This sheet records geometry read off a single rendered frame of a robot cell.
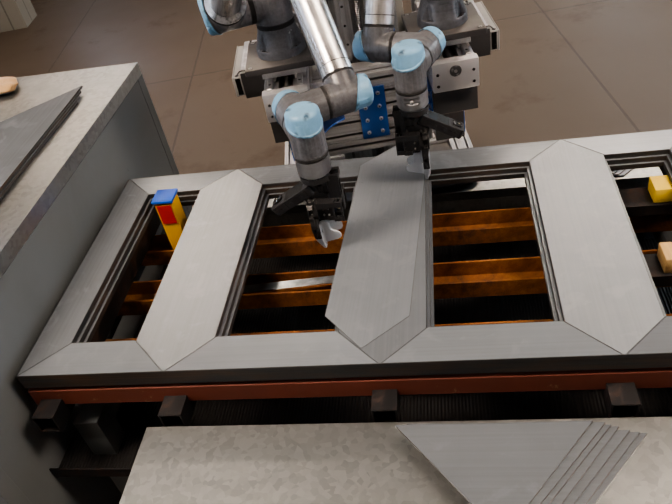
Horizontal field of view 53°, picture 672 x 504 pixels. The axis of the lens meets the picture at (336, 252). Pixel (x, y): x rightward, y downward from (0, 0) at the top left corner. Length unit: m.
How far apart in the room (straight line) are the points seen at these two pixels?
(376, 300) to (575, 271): 0.42
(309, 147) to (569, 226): 0.61
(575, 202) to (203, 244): 0.90
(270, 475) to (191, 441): 0.19
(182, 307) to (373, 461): 0.56
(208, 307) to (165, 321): 0.10
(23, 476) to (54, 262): 0.50
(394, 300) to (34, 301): 0.84
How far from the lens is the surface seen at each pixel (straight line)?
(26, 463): 1.72
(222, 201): 1.85
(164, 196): 1.89
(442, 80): 2.04
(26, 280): 1.70
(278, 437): 1.39
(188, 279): 1.63
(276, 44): 2.09
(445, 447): 1.27
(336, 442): 1.35
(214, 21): 2.02
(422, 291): 1.44
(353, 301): 1.44
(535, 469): 1.25
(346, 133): 2.22
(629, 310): 1.41
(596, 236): 1.57
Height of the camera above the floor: 1.85
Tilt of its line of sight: 39 degrees down
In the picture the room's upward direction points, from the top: 12 degrees counter-clockwise
